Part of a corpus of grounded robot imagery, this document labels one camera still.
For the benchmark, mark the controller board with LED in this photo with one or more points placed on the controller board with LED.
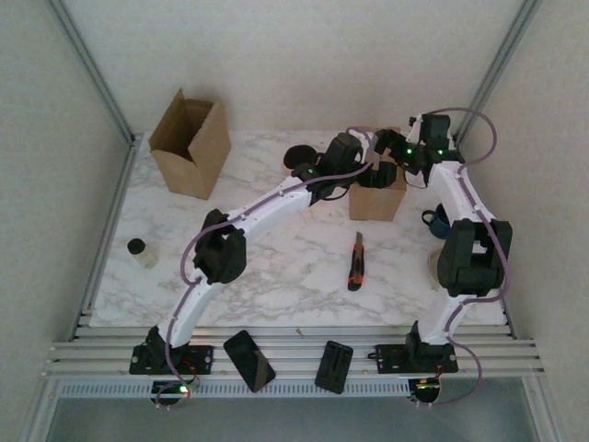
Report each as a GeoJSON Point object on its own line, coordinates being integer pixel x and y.
{"type": "Point", "coordinates": [425, 391]}
{"type": "Point", "coordinates": [177, 391]}

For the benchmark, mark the aluminium frame post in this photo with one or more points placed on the aluminium frame post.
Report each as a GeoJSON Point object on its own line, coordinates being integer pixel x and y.
{"type": "Point", "coordinates": [497, 69]}
{"type": "Point", "coordinates": [92, 69]}

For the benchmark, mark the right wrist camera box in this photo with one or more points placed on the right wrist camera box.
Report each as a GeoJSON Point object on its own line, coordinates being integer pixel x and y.
{"type": "Point", "coordinates": [435, 129]}

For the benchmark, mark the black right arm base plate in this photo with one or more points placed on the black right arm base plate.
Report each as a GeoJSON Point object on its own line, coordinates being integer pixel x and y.
{"type": "Point", "coordinates": [391, 359]}

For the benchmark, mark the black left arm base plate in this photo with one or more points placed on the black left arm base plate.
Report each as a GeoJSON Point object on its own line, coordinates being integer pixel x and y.
{"type": "Point", "coordinates": [198, 359]}

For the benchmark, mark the aluminium rail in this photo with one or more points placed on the aluminium rail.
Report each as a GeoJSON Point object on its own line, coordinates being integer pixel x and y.
{"type": "Point", "coordinates": [110, 230]}
{"type": "Point", "coordinates": [470, 184]}

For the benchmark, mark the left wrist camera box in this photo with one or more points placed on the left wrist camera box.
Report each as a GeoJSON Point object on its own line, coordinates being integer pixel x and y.
{"type": "Point", "coordinates": [345, 149]}

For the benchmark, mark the black smartphone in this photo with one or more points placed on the black smartphone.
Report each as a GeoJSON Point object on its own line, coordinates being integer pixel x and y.
{"type": "Point", "coordinates": [248, 361]}

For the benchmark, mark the aluminium right side rail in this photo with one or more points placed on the aluminium right side rail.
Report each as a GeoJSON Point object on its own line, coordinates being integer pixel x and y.
{"type": "Point", "coordinates": [470, 184]}

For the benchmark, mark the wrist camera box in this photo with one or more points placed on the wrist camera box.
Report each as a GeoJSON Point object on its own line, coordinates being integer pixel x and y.
{"type": "Point", "coordinates": [435, 129]}
{"type": "Point", "coordinates": [345, 149]}

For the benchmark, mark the aluminium mounting rail beam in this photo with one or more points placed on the aluminium mounting rail beam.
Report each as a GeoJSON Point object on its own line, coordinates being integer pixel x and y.
{"type": "Point", "coordinates": [294, 354]}

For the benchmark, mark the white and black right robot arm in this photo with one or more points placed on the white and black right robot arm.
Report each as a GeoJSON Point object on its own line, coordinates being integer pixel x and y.
{"type": "Point", "coordinates": [460, 193]}

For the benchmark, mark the narrow brown cardboard box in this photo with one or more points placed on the narrow brown cardboard box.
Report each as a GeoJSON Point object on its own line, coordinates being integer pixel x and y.
{"type": "Point", "coordinates": [375, 205]}

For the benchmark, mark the wide brown cardboard box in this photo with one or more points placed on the wide brown cardboard box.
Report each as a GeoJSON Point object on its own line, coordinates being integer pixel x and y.
{"type": "Point", "coordinates": [207, 152]}

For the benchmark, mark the orange and black utility knife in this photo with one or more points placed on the orange and black utility knife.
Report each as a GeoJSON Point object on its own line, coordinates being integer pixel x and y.
{"type": "Point", "coordinates": [356, 271]}

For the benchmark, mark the black phone holder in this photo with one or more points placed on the black phone holder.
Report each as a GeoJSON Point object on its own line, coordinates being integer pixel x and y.
{"type": "Point", "coordinates": [334, 368]}

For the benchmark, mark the aluminium left side rail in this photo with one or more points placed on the aluminium left side rail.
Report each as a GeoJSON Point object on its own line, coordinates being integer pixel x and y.
{"type": "Point", "coordinates": [110, 230]}

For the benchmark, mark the glass jar with black lid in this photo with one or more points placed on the glass jar with black lid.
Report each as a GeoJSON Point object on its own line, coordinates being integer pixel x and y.
{"type": "Point", "coordinates": [140, 251]}

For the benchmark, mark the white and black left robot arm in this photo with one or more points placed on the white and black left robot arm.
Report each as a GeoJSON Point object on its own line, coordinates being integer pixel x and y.
{"type": "Point", "coordinates": [271, 207]}

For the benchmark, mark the aluminium left frame post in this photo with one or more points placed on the aluminium left frame post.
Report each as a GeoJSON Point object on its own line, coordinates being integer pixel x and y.
{"type": "Point", "coordinates": [92, 69]}

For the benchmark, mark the dark blue mug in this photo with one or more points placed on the dark blue mug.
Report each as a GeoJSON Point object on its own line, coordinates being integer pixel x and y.
{"type": "Point", "coordinates": [437, 228]}

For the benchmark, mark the black round container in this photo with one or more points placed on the black round container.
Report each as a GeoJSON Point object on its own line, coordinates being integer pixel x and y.
{"type": "Point", "coordinates": [298, 156]}

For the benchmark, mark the aluminium right frame post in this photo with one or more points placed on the aluminium right frame post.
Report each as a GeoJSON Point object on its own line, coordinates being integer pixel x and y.
{"type": "Point", "coordinates": [497, 69]}

